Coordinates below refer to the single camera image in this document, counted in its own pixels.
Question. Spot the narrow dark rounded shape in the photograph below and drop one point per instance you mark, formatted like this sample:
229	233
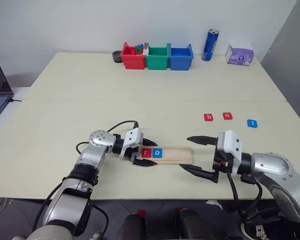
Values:
132	227

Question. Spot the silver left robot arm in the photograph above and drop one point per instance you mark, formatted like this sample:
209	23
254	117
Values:
100	142

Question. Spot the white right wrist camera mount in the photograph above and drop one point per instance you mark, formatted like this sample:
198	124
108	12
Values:
230	142

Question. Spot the purple tissue box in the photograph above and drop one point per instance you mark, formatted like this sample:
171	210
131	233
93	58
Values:
240	57

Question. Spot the blue letter t block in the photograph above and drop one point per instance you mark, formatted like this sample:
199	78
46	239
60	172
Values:
252	123

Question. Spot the small blue toy pieces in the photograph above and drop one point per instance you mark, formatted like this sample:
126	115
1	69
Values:
139	46

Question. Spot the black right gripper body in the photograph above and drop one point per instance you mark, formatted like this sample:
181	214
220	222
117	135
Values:
221	162

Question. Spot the wooden letter tray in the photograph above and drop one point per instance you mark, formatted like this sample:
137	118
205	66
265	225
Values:
175	155

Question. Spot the red plastic bin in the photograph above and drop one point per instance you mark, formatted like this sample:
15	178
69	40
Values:
132	61

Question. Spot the red tag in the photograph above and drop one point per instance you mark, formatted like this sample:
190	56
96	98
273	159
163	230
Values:
141	213

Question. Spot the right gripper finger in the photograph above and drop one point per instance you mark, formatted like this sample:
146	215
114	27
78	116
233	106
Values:
205	140
202	173

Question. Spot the blue plastic bin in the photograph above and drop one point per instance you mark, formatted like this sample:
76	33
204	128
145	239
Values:
180	63

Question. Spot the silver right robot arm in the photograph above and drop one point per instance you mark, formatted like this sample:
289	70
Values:
272	165

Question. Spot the wide dark rounded shape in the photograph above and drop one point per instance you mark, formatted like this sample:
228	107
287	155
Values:
190	225

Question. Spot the small green toy piece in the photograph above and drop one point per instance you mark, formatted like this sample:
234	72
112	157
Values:
139	50

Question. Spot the black and white shoe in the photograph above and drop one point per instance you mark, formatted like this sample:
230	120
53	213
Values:
255	230

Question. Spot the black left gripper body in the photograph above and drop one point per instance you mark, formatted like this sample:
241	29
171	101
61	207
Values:
135	153

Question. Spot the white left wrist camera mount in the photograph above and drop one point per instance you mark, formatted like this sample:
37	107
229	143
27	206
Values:
133	137

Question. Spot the red letter b block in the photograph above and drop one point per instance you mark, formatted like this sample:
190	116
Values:
208	117

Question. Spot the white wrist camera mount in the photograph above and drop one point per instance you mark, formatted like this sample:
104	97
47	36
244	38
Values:
133	137
230	142

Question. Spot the blue letter o block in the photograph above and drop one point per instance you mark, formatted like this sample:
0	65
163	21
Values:
157	153

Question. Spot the blue drink can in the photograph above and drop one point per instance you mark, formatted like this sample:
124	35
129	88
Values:
210	45

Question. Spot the small white plastic piece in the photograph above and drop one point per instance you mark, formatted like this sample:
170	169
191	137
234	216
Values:
146	51

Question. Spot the red letter r block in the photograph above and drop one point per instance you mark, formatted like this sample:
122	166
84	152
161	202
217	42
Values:
146	152

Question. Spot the green plastic bin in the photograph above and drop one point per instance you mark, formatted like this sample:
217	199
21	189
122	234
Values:
156	62

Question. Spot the red letter o block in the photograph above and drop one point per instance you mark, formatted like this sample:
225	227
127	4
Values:
227	115

